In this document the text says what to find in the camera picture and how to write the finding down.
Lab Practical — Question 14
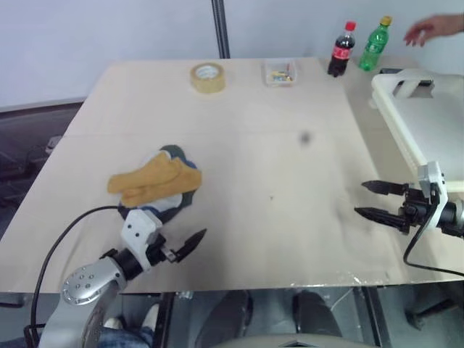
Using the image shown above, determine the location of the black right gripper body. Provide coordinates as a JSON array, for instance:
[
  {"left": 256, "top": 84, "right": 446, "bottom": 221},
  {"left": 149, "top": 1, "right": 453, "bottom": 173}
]
[{"left": 398, "top": 183, "right": 436, "bottom": 233}]

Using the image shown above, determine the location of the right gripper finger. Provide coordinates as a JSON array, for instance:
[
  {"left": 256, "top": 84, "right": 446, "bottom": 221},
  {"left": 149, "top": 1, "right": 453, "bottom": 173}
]
[
  {"left": 353, "top": 206, "right": 411, "bottom": 233},
  {"left": 360, "top": 179, "right": 409, "bottom": 197}
]

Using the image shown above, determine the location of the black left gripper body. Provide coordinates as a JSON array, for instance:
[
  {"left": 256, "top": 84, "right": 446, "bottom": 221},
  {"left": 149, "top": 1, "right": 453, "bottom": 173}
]
[{"left": 146, "top": 234, "right": 183, "bottom": 268}]

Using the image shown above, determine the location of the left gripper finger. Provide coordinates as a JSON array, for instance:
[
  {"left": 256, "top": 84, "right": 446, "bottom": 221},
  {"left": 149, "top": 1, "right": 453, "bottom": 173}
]
[{"left": 176, "top": 228, "right": 208, "bottom": 260}]

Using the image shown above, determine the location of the white plastic tray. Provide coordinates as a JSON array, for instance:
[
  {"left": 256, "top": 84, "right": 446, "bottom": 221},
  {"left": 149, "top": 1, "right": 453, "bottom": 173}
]
[{"left": 369, "top": 67, "right": 464, "bottom": 194}]

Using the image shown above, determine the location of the clear box of small parts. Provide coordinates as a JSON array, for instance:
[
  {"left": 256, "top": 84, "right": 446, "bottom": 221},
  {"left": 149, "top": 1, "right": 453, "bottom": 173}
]
[{"left": 262, "top": 58, "right": 299, "bottom": 88}]

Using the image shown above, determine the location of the person's bare hand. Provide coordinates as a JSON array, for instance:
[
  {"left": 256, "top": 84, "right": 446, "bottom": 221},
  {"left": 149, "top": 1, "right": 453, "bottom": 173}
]
[{"left": 402, "top": 14, "right": 445, "bottom": 47}]

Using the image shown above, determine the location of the black table leg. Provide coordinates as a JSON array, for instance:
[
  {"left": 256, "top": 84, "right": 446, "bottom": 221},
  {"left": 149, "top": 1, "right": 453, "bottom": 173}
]
[
  {"left": 157, "top": 291, "right": 175, "bottom": 348},
  {"left": 361, "top": 285, "right": 387, "bottom": 348}
]

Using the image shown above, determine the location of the blue jeans leg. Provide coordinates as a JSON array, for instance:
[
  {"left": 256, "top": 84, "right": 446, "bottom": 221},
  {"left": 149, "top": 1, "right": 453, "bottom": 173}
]
[{"left": 95, "top": 325, "right": 155, "bottom": 348}]

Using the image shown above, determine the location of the grey robot torso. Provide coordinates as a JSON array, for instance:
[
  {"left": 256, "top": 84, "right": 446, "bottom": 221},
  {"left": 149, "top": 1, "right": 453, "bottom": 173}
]
[{"left": 213, "top": 334, "right": 367, "bottom": 348}]

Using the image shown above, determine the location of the green bottle yellow cap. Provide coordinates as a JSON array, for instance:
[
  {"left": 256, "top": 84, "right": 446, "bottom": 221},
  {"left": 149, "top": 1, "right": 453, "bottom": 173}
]
[{"left": 358, "top": 15, "right": 394, "bottom": 72}]

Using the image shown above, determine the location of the cola bottle red cap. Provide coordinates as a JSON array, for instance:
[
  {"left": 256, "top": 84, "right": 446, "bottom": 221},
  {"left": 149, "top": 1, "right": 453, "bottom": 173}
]
[{"left": 327, "top": 20, "right": 357, "bottom": 78}]

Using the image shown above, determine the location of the beige packing tape roll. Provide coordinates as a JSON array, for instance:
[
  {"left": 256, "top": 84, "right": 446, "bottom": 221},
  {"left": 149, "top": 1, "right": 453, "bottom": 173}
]
[{"left": 189, "top": 62, "right": 227, "bottom": 95}]

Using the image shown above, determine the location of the black vertical pole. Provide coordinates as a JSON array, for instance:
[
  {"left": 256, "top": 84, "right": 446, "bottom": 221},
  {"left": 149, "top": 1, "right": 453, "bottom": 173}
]
[{"left": 211, "top": 0, "right": 231, "bottom": 59}]

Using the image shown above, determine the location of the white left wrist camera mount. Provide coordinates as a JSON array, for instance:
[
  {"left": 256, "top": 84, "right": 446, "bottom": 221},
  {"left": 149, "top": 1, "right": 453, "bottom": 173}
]
[{"left": 120, "top": 209, "right": 163, "bottom": 271}]

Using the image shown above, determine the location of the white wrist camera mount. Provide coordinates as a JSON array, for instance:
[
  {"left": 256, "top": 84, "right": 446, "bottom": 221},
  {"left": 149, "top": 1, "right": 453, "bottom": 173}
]
[
  {"left": 417, "top": 161, "right": 449, "bottom": 231},
  {"left": 120, "top": 209, "right": 163, "bottom": 271}
]

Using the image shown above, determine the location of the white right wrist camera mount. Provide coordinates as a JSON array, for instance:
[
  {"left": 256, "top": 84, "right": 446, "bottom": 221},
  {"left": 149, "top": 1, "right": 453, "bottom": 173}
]
[{"left": 417, "top": 161, "right": 449, "bottom": 231}]

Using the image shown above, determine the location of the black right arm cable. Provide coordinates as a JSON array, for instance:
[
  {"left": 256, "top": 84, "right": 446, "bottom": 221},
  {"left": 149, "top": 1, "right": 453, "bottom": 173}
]
[{"left": 402, "top": 202, "right": 464, "bottom": 278}]

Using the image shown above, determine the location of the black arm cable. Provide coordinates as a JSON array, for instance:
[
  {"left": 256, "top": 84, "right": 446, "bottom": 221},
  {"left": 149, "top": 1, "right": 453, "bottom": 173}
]
[
  {"left": 402, "top": 202, "right": 464, "bottom": 278},
  {"left": 23, "top": 205, "right": 123, "bottom": 338}
]

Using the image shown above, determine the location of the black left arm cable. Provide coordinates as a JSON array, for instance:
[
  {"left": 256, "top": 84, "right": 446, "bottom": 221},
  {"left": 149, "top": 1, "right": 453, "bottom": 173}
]
[{"left": 23, "top": 205, "right": 123, "bottom": 338}]

